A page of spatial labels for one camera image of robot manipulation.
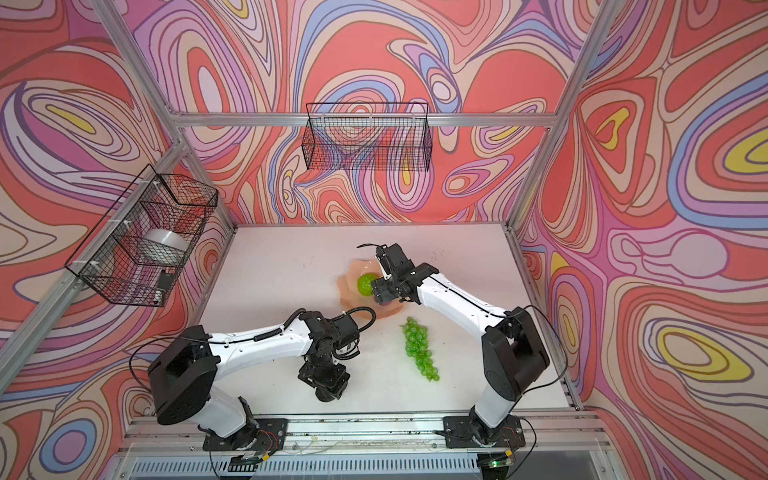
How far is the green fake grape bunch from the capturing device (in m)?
0.84

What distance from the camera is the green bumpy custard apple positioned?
96 centimetres

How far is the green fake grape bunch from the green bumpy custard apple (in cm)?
17
